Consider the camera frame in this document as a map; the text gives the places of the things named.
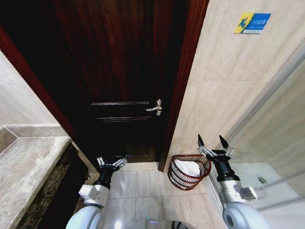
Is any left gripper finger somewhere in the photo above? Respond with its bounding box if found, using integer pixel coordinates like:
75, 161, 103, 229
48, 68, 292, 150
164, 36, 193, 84
112, 156, 128, 168
96, 156, 107, 169

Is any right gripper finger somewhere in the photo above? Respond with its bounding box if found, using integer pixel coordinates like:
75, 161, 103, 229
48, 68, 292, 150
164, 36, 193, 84
218, 135, 234, 158
196, 134, 214, 157

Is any white towel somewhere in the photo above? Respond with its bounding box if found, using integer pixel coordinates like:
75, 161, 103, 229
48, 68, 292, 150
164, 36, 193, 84
172, 159, 202, 178

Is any brown woven hamper basket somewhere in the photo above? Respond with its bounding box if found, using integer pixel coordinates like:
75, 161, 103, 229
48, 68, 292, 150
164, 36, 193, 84
167, 154, 212, 191

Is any glass shower partition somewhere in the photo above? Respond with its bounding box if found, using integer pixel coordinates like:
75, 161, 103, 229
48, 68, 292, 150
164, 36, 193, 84
209, 44, 305, 229

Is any dark vanity cabinet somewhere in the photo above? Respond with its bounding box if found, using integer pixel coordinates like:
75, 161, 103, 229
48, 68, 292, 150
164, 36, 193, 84
15, 142, 101, 229

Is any beige marble counter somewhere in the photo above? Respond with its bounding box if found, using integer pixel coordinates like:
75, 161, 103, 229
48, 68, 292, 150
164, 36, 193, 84
0, 125, 72, 229

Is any dark wooden door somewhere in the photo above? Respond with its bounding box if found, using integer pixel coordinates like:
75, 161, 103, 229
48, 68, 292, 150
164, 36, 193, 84
7, 0, 191, 165

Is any blue yellow caution sign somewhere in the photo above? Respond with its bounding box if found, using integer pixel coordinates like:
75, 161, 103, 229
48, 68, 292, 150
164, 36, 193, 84
233, 12, 272, 35

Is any silver door handle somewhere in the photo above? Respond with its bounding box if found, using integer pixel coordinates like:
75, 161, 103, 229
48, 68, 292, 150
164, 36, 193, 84
145, 98, 163, 116

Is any reddish wooden door frame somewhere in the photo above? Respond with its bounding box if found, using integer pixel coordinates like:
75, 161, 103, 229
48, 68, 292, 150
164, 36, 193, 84
0, 0, 211, 173

